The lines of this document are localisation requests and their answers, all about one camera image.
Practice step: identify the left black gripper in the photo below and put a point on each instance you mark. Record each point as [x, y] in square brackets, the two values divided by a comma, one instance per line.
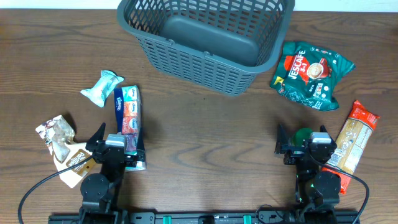
[101, 154]

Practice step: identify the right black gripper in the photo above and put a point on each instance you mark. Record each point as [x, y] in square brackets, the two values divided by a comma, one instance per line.
[294, 150]

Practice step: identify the green lidded jar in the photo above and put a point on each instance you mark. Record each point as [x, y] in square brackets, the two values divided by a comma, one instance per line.
[301, 135]

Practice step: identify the Kleenex tissue multipack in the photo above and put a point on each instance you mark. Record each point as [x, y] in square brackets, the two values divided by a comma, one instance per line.
[127, 103]

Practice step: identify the light teal snack wrapper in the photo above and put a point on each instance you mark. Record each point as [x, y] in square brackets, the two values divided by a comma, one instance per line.
[103, 88]

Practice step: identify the orange noodle packet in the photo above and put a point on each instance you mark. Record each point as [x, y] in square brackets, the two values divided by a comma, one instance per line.
[353, 139]

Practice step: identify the green Nescafe coffee bag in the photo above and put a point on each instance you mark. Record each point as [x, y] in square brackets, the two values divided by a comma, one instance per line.
[307, 74]

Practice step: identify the beige Panfee snack bag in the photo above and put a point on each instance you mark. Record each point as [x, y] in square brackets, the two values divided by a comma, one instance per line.
[58, 136]

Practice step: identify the grey plastic basket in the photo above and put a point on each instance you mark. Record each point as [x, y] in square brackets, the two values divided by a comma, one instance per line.
[220, 44]

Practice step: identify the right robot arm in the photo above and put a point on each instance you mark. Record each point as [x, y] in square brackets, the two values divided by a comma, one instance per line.
[317, 191]

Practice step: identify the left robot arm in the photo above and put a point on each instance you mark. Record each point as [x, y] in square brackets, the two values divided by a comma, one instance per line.
[101, 190]

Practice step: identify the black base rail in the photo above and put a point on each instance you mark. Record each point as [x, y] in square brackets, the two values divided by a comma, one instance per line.
[265, 216]

